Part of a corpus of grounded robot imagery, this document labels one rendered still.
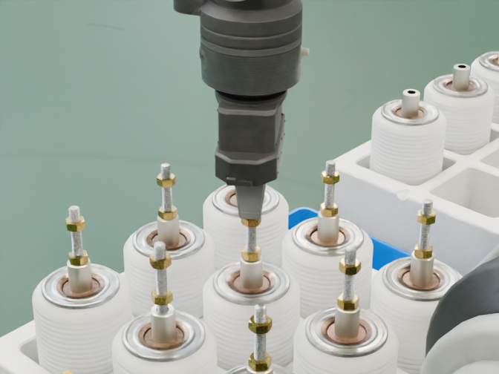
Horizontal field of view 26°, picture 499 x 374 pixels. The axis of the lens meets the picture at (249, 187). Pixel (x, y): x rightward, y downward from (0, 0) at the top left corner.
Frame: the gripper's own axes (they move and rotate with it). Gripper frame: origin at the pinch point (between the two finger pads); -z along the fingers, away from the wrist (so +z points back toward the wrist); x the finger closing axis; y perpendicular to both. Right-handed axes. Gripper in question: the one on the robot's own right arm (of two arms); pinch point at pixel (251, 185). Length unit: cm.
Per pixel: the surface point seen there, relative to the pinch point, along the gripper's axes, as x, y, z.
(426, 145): -37.6, 18.6, -13.4
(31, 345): 1.8, -22.3, -18.9
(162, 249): 9.8, -6.7, -1.4
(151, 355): 12.6, -7.6, -10.8
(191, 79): -108, -23, -36
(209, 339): 9.2, -2.9, -11.1
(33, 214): -53, -39, -36
